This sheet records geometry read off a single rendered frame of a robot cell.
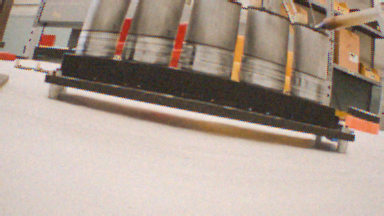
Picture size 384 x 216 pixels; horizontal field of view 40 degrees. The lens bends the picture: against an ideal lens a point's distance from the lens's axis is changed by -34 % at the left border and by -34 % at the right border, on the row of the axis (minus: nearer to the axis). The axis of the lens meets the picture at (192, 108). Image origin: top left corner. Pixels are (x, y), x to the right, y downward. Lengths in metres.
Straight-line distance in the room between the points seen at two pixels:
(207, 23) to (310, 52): 0.06
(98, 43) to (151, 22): 0.03
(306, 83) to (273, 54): 0.02
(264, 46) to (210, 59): 0.03
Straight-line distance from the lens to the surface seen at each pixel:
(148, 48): 0.33
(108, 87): 0.29
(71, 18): 2.59
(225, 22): 0.33
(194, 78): 0.33
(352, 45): 4.55
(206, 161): 0.21
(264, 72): 0.34
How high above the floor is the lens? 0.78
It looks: 4 degrees down
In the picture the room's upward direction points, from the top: 11 degrees clockwise
